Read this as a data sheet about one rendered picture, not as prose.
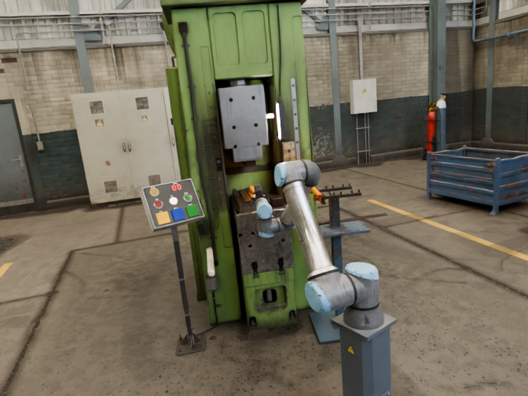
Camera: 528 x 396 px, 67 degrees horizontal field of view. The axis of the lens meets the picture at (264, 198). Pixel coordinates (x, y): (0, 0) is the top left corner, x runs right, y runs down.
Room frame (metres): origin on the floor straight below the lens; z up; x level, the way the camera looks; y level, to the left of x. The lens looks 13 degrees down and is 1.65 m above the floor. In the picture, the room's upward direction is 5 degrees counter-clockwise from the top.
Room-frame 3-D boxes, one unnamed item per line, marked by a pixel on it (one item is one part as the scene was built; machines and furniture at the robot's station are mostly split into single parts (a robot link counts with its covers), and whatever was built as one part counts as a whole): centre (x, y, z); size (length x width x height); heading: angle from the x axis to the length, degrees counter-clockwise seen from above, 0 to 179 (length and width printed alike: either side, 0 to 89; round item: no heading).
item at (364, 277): (1.72, -0.41, 0.79); 0.17 x 0.15 x 0.18; 111
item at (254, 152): (2.95, 0.11, 1.32); 0.42 x 0.20 x 0.10; 8
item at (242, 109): (2.96, 0.07, 1.56); 0.42 x 0.39 x 0.40; 8
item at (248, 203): (2.95, 0.11, 0.96); 0.42 x 0.20 x 0.09; 8
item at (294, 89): (3.15, -0.25, 1.15); 0.44 x 0.26 x 2.30; 8
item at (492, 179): (5.51, -3.03, 0.36); 1.20 x 0.80 x 0.72; 21
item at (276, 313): (2.97, 0.06, 0.23); 0.55 x 0.37 x 0.47; 8
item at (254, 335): (2.70, 0.08, 0.01); 0.58 x 0.39 x 0.01; 98
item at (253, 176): (3.28, 0.11, 1.37); 0.41 x 0.10 x 0.91; 98
